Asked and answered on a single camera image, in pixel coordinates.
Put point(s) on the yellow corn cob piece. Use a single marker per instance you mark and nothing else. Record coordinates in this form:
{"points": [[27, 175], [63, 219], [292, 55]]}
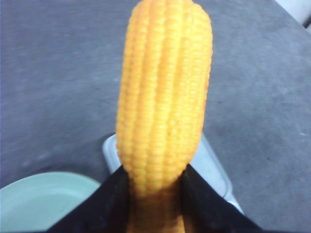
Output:
{"points": [[161, 108]]}

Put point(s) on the light green oval plate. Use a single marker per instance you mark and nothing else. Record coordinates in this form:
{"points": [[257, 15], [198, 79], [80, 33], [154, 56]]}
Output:
{"points": [[37, 202]]}

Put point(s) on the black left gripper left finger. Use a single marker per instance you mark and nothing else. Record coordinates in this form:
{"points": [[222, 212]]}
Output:
{"points": [[105, 211]]}

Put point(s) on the silver digital kitchen scale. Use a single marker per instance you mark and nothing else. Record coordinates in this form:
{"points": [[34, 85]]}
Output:
{"points": [[205, 162]]}

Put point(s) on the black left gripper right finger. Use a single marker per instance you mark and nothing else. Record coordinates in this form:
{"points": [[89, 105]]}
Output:
{"points": [[205, 211]]}

